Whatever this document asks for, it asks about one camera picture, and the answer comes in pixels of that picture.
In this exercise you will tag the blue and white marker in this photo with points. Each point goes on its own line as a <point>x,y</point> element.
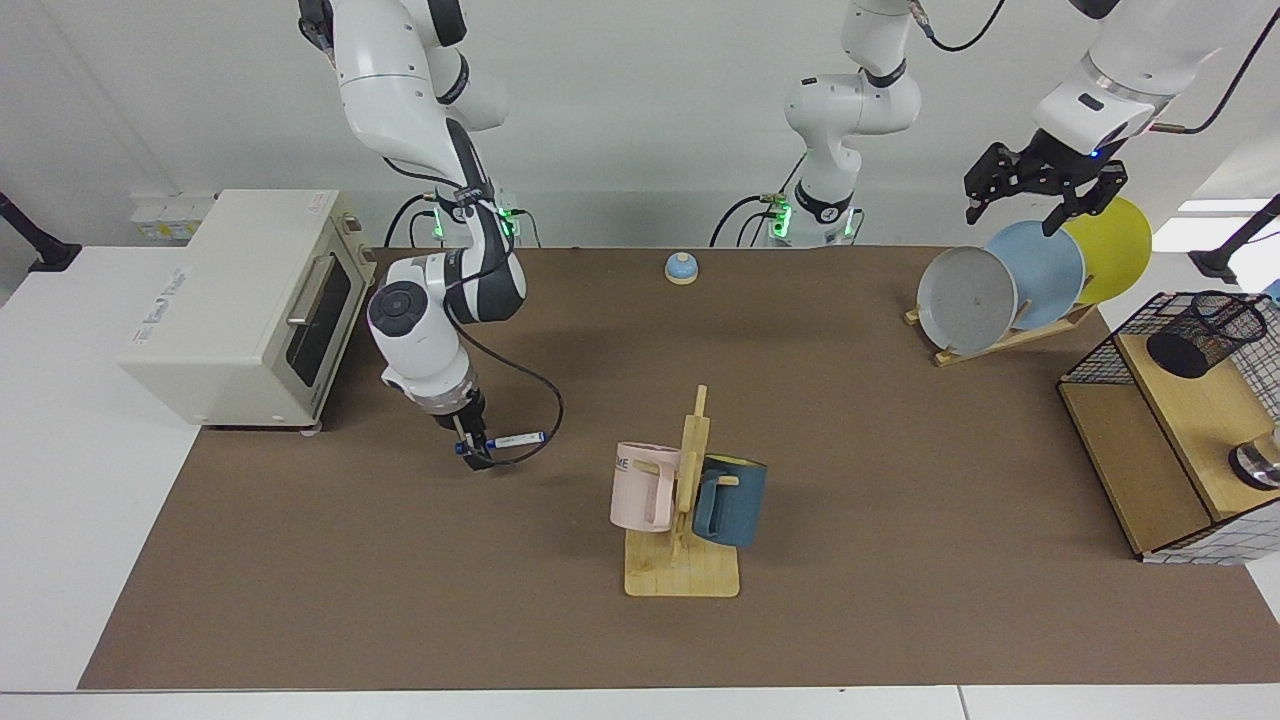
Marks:
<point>510,439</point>

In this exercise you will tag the black mesh pen holder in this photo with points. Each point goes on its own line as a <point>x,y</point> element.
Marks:
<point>1185,352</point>

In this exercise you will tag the light blue plate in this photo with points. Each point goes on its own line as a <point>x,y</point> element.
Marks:
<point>1045,270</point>

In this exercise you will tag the yellow plate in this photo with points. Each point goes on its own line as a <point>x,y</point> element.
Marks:
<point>1115,250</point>

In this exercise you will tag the grey plate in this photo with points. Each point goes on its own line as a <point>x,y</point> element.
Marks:
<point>965,300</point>

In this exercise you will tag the wooden plate rack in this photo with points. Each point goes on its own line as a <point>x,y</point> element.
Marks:
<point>1000,345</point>

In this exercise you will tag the brown table cloth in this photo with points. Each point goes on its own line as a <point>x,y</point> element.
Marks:
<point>500,600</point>

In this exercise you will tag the pink mug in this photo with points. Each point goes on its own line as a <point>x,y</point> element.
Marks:
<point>635,495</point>

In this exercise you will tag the wooden cup stand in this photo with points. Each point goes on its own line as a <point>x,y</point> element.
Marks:
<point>680,580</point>

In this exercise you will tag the teal mug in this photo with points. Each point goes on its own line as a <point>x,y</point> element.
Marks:
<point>735,505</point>

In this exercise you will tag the pale toaster oven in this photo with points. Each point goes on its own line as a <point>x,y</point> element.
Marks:
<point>230,300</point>

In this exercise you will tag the glass lid with silver rim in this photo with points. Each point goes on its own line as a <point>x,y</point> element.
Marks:
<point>1255,465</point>

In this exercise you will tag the white wall power outlets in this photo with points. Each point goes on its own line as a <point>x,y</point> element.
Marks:
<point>170,218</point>

